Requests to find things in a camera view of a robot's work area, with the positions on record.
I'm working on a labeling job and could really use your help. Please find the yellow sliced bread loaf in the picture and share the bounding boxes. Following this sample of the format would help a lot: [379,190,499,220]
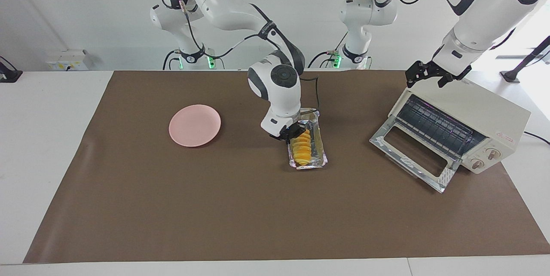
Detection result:
[291,129,312,167]

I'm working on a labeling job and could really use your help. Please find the aluminium foil tray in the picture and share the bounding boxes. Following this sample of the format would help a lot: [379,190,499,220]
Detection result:
[287,108,328,170]

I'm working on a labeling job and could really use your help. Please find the cream toaster oven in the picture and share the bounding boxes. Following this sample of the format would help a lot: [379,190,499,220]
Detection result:
[388,79,532,175]

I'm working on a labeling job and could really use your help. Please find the glass oven door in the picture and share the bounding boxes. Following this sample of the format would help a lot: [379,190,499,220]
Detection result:
[369,117,462,193]

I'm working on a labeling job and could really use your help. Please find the brown table mat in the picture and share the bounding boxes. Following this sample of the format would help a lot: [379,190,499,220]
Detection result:
[24,70,550,264]

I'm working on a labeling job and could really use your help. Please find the tall black stand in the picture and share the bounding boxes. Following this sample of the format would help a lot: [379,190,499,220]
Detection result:
[500,35,550,84]

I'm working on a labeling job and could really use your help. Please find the pink round plate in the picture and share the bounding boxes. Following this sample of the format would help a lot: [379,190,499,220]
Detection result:
[169,104,222,147]

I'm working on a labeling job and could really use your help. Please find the small black stand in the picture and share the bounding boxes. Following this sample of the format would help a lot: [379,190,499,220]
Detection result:
[0,56,23,83]

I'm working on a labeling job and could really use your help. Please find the metal oven wire rack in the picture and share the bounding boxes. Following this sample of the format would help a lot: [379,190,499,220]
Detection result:
[399,95,481,155]

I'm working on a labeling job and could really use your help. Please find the black left arm base cable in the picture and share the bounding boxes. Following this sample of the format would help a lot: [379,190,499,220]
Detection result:
[307,31,349,69]

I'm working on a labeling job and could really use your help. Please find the black arm base cable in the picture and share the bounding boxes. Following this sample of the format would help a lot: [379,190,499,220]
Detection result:
[162,49,181,70]
[307,31,349,69]

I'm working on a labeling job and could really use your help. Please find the black oven power cable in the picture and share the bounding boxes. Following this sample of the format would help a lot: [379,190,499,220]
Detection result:
[523,131,550,145]

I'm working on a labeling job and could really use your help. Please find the black right arm base cable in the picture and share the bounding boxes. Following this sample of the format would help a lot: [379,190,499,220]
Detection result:
[162,49,181,70]

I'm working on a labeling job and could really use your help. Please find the white wall socket box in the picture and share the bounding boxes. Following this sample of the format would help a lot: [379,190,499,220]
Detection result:
[46,49,93,71]

